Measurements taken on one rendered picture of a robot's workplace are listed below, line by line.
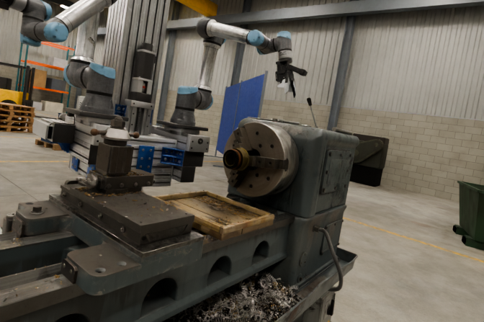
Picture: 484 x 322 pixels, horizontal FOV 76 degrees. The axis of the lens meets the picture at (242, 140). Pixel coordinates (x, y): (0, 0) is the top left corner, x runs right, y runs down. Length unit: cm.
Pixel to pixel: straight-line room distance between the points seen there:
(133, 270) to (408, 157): 1075
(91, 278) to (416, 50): 1145
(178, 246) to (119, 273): 15
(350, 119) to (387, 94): 144
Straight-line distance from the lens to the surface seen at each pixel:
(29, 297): 70
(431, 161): 1112
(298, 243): 142
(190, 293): 101
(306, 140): 136
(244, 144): 127
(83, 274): 70
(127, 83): 186
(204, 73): 197
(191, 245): 80
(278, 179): 124
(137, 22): 191
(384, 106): 1152
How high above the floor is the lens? 122
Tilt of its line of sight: 3 degrees down
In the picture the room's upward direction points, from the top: 9 degrees clockwise
